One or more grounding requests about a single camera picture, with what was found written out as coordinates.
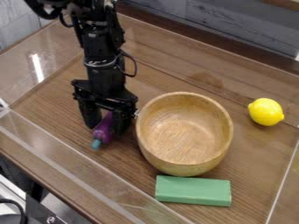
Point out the black equipment at table edge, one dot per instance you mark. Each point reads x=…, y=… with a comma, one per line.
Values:
x=21, y=217

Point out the brown wooden bowl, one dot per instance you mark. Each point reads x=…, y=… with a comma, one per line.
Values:
x=184, y=132

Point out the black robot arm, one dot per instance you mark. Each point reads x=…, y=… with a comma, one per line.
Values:
x=93, y=20

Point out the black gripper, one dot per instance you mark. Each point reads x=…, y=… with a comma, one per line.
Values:
x=103, y=91

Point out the green rectangular block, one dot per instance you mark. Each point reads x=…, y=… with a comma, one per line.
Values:
x=200, y=191

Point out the purple toy eggplant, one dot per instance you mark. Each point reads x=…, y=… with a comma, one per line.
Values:
x=103, y=132

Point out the yellow lemon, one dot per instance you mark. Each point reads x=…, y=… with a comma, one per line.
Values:
x=265, y=112

